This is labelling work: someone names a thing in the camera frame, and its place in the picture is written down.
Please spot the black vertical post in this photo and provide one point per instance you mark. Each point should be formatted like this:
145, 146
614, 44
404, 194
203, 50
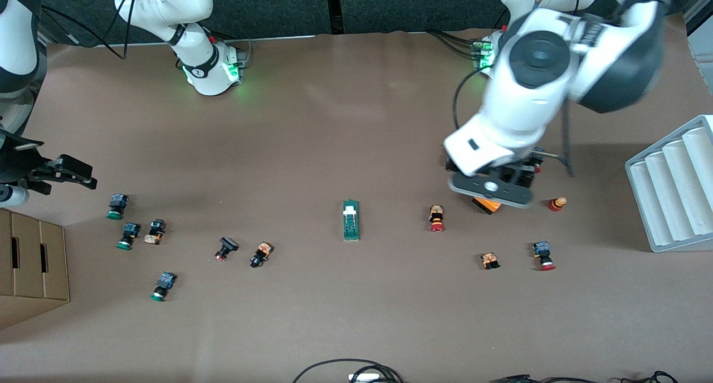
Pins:
334, 7

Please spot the white plug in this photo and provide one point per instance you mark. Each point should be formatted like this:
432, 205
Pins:
365, 377

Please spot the red mushroom button orange block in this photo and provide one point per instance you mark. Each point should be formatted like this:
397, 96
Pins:
436, 218

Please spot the grey cabinet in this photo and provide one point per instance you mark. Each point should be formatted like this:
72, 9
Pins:
703, 43

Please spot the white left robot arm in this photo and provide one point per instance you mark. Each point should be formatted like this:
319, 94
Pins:
529, 93

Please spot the brown cardboard box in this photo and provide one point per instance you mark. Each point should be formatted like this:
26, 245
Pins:
30, 266

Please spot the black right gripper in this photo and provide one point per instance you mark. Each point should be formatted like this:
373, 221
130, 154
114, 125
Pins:
16, 163

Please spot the brown paper table cover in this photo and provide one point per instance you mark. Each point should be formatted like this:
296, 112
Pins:
356, 316

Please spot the green push button switch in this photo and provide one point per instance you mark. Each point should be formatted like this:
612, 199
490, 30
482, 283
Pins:
117, 206
162, 286
128, 235

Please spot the white stepped plastic tray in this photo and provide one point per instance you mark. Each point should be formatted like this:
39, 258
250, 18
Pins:
668, 194

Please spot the black square push button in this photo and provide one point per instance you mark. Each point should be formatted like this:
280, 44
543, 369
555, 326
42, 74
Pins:
226, 247

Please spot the orange button enclosure box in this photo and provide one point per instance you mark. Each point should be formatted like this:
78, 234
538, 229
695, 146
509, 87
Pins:
490, 206

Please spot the orange black contact block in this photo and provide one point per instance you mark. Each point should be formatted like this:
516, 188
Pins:
489, 260

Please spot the black push button orange block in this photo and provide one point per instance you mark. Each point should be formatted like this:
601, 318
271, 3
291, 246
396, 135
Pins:
260, 254

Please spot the red yellow emergency stop head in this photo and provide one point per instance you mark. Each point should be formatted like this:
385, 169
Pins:
557, 204

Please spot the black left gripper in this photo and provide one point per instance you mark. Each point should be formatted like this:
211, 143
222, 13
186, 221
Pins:
517, 174

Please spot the black cream orange switch part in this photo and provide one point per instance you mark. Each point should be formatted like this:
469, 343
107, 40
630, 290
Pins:
155, 231

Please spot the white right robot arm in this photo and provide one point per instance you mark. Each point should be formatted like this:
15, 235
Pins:
184, 10

